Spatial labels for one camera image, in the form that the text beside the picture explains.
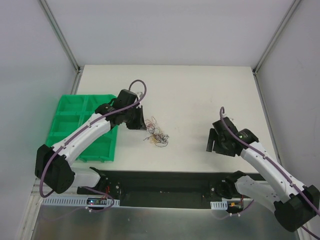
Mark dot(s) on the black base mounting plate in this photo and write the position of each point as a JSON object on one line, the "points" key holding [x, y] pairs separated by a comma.
{"points": [[178, 190]]}

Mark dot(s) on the aluminium frame post left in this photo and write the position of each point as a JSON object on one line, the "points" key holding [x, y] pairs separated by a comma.
{"points": [[59, 35]]}

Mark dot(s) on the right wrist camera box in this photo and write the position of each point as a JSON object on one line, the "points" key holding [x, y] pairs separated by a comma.
{"points": [[230, 118]]}

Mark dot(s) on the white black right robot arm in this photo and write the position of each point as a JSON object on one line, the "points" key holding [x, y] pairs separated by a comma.
{"points": [[292, 202]]}

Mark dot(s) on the white slotted cable duct left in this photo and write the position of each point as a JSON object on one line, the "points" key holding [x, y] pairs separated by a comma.
{"points": [[70, 201]]}

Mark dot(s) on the white slotted cable duct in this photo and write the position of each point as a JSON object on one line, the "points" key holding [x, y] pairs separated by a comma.
{"points": [[70, 201], [219, 205]]}

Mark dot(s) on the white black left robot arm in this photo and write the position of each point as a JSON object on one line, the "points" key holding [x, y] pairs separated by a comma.
{"points": [[53, 164]]}

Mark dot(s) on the aluminium frame post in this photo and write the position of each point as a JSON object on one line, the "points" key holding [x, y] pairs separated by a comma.
{"points": [[277, 34], [59, 35]]}

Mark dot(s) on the aluminium frame post right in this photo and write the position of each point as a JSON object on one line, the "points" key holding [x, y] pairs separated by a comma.
{"points": [[277, 34]]}

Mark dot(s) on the aluminium extrusion rail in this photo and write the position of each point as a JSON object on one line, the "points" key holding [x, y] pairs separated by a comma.
{"points": [[46, 189]]}

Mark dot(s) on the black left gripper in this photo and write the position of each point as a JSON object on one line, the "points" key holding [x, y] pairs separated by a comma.
{"points": [[137, 119]]}

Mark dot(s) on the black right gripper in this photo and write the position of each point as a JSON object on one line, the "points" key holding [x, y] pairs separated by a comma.
{"points": [[217, 142]]}

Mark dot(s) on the white slotted cable duct right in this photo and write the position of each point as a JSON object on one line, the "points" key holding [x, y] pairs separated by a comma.
{"points": [[219, 205]]}

